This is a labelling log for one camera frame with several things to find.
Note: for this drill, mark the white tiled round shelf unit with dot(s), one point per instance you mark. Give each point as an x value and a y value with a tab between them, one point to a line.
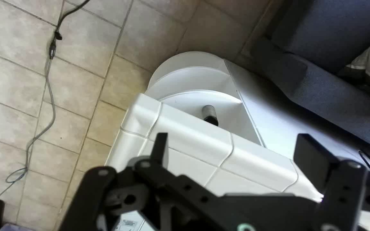
202	141

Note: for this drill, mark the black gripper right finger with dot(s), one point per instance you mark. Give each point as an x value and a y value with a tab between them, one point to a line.
343	187

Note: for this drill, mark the navy blue sofa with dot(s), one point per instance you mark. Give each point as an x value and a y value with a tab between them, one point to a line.
322	64

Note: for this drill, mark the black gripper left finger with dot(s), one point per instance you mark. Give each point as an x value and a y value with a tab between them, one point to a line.
95	192

